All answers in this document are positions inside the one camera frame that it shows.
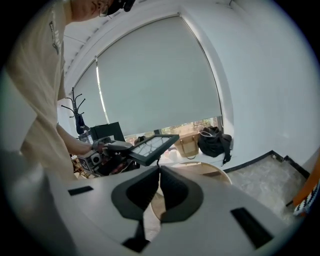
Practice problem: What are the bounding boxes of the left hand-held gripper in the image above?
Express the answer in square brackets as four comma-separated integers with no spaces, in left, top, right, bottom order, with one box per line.
[76,137,134,177]

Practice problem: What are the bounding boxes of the black white striped blanket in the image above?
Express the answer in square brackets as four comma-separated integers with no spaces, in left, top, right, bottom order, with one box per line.
[292,183,320,218]

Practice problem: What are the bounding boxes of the person's head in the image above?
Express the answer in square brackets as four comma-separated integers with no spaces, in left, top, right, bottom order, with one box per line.
[71,0,111,18]

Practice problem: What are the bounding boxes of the black head-mounted camera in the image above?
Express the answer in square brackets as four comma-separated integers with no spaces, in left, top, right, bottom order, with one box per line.
[107,0,137,13]

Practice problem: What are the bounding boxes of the black coat rack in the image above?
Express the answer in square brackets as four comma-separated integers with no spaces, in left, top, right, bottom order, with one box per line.
[72,59,109,126]
[61,86,87,137]

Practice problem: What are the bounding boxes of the wide grey roller blind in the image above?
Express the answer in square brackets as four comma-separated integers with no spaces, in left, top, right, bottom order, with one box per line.
[95,14,223,138]

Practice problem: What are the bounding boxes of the person's beige shirt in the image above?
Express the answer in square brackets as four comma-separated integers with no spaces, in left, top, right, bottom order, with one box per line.
[4,0,75,182]

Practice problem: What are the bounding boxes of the orange sofa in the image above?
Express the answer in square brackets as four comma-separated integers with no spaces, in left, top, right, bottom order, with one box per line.
[292,172,320,218]

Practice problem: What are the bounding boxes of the round wooden table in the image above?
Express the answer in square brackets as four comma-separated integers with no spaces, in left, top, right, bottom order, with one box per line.
[149,161,233,226]

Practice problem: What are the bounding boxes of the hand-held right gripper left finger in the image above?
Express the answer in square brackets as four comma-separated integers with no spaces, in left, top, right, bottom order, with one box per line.
[47,165,161,256]

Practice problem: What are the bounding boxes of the beige tote bag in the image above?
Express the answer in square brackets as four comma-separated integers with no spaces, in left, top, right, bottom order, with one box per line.
[173,132,201,160]

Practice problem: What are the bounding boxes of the dark hanging bag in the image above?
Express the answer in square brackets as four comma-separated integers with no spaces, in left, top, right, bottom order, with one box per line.
[75,113,90,136]

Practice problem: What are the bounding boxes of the black duffel bag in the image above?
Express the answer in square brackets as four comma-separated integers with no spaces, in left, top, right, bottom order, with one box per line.
[197,126,234,166]

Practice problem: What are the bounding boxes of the black white patterned frame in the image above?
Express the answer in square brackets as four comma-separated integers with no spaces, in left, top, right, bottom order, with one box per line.
[128,134,180,167]

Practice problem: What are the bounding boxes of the person's left forearm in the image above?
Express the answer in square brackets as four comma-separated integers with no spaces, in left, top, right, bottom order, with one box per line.
[56,123,94,156]

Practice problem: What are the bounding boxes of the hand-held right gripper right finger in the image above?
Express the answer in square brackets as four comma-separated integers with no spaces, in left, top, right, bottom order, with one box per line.
[149,165,288,256]

